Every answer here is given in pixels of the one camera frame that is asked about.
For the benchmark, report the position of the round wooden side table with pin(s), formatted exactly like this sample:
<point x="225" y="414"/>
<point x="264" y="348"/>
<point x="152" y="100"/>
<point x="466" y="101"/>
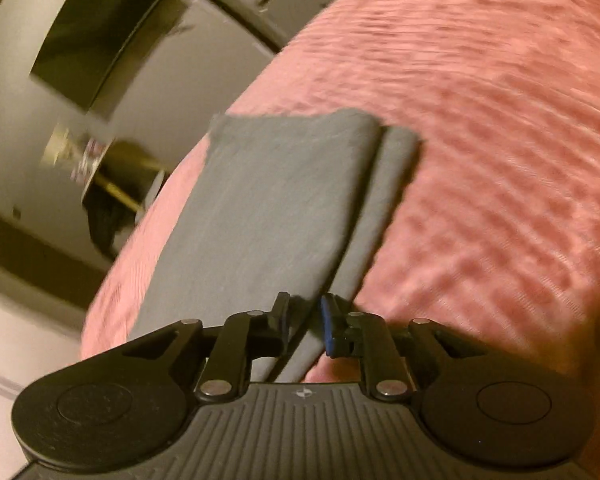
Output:
<point x="125" y="165"/>

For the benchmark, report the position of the grey mini fridge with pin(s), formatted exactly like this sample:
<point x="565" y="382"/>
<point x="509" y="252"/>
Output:
<point x="280" y="15"/>

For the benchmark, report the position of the grey pants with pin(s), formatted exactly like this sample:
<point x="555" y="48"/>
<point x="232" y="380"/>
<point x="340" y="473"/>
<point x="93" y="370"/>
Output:
<point x="270" y="210"/>

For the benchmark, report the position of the pink ribbed blanket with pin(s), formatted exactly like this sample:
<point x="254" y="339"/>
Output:
<point x="480" y="160"/>

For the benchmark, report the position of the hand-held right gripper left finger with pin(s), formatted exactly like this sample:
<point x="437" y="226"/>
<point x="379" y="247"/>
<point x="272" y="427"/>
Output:
<point x="283" y="327"/>

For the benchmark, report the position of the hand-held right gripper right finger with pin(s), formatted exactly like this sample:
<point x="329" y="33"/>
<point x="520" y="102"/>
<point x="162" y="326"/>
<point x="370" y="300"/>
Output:
<point x="327" y="327"/>

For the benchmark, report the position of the dark wooden door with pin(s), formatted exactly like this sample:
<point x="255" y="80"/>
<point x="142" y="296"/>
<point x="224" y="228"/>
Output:
<point x="35" y="260"/>

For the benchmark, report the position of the wrapped flower bouquet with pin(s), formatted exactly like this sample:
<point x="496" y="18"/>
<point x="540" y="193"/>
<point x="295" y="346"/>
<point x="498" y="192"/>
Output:
<point x="60" y="147"/>

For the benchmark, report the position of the black wall television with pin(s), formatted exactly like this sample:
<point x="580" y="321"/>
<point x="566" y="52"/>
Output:
<point x="100" y="35"/>

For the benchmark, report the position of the dark clothing heap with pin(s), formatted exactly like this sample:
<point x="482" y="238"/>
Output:
<point x="107" y="225"/>

